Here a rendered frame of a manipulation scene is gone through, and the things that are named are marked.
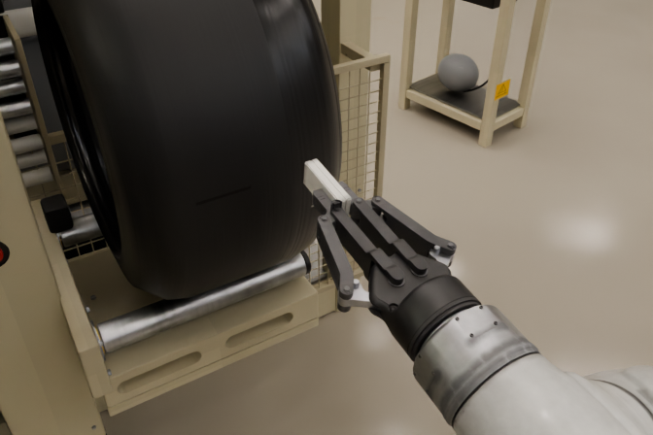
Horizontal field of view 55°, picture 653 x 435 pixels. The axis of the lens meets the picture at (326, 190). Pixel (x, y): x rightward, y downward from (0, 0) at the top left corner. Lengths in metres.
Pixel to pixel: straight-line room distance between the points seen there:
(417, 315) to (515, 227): 2.21
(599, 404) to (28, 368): 0.81
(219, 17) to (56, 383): 0.64
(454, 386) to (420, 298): 0.08
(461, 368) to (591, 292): 2.02
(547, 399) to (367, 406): 1.53
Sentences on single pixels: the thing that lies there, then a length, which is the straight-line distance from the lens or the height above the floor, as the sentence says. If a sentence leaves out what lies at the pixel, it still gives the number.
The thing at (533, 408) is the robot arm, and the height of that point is 1.23.
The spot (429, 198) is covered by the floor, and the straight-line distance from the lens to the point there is 2.80.
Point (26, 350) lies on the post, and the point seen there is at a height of 0.88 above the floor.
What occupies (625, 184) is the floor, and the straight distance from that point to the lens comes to 3.17.
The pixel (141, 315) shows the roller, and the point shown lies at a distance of 0.97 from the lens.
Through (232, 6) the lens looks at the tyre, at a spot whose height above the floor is 1.37.
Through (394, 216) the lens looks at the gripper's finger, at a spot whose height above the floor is 1.23.
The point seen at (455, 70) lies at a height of 0.29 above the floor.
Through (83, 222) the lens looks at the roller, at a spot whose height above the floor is 0.92.
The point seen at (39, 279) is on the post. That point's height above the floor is 1.00.
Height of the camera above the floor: 1.59
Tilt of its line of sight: 34 degrees down
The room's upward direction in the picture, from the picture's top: straight up
